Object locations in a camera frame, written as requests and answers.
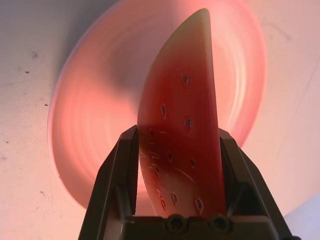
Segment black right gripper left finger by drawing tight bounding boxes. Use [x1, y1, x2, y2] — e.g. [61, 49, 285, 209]
[77, 124, 140, 240]

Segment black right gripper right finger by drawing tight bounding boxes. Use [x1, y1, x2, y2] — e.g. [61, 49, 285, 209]
[218, 128, 291, 240]

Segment red watermelon slice toy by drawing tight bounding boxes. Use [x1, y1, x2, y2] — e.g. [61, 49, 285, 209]
[136, 7, 227, 217]

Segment pink plastic plate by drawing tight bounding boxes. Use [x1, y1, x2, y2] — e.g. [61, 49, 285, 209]
[46, 0, 267, 211]

